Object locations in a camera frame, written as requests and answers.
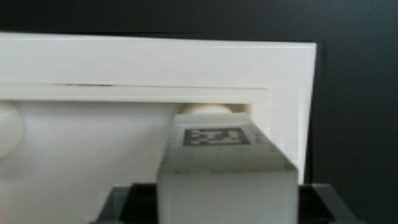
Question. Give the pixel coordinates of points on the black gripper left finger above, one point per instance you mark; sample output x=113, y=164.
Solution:
x=131, y=206

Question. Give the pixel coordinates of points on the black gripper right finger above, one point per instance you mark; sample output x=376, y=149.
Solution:
x=323, y=207

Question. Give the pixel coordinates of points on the white leg with tag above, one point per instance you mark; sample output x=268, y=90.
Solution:
x=227, y=180

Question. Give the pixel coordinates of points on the white square tabletop with sockets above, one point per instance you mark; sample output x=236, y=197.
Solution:
x=94, y=133

